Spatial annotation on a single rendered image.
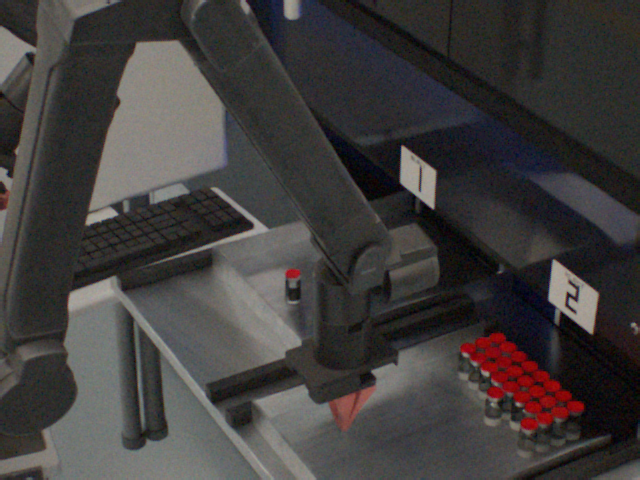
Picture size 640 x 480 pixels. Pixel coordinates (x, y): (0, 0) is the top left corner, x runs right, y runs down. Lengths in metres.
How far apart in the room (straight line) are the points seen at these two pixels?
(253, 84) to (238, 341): 0.79
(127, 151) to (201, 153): 0.14
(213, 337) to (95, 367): 1.45
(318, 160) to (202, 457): 1.86
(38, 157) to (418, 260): 0.47
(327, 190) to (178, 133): 1.10
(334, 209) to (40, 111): 0.32
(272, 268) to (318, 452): 0.40
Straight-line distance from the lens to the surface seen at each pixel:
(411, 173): 1.90
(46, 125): 1.00
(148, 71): 2.19
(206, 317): 1.84
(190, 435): 3.01
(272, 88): 1.07
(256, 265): 1.94
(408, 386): 1.72
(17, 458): 1.39
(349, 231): 1.22
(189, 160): 2.29
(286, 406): 1.67
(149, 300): 1.88
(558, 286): 1.68
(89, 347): 3.30
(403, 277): 1.33
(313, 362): 1.37
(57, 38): 0.96
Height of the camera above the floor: 1.94
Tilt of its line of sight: 32 degrees down
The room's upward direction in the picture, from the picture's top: straight up
